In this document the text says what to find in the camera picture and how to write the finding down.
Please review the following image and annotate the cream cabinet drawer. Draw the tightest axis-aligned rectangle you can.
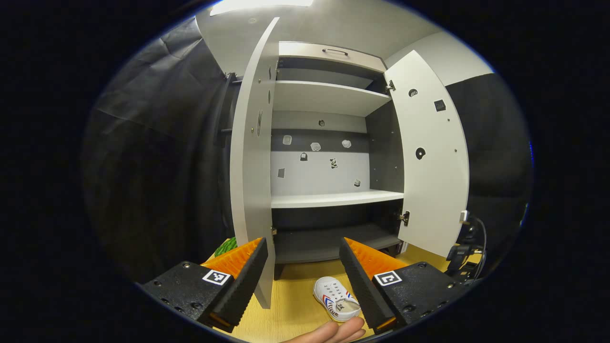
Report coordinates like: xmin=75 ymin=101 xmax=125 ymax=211
xmin=278 ymin=41 xmax=387 ymax=73

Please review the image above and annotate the black backdrop stand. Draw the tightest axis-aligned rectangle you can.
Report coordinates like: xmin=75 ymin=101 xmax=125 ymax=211
xmin=217 ymin=71 xmax=239 ymax=146

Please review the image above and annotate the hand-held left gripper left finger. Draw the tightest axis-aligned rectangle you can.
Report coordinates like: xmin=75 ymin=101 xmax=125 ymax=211
xmin=138 ymin=237 xmax=268 ymax=334

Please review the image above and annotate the white shoe cabinet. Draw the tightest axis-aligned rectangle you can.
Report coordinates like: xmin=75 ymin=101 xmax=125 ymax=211
xmin=269 ymin=40 xmax=406 ymax=279

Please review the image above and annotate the white striped shoe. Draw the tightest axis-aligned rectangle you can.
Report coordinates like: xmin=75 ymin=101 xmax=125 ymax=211
xmin=313 ymin=276 xmax=363 ymax=322

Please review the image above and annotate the green striped object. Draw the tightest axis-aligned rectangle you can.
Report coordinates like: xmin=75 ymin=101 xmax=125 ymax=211
xmin=213 ymin=237 xmax=238 ymax=258

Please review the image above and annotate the white cabinet door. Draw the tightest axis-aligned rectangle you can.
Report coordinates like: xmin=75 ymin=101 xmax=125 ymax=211
xmin=384 ymin=50 xmax=470 ymax=258
xmin=230 ymin=17 xmax=281 ymax=309

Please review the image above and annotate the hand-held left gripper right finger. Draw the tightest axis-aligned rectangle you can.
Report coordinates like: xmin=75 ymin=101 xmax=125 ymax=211
xmin=338 ymin=237 xmax=470 ymax=335

